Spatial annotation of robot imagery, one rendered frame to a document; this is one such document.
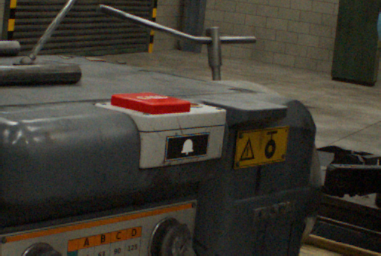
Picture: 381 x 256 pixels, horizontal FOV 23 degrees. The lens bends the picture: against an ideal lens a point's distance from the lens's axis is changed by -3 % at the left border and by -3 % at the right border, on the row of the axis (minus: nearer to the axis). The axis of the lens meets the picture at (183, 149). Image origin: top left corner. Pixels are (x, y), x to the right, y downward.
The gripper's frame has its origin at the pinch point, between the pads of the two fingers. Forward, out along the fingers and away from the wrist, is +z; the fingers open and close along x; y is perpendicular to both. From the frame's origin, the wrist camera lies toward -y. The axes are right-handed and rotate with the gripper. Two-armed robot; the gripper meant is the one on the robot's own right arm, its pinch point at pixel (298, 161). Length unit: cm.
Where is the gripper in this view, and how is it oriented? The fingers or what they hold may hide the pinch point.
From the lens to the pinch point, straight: 172.8
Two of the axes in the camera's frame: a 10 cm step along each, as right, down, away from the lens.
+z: -7.7, -2.1, 6.1
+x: 1.3, -9.8, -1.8
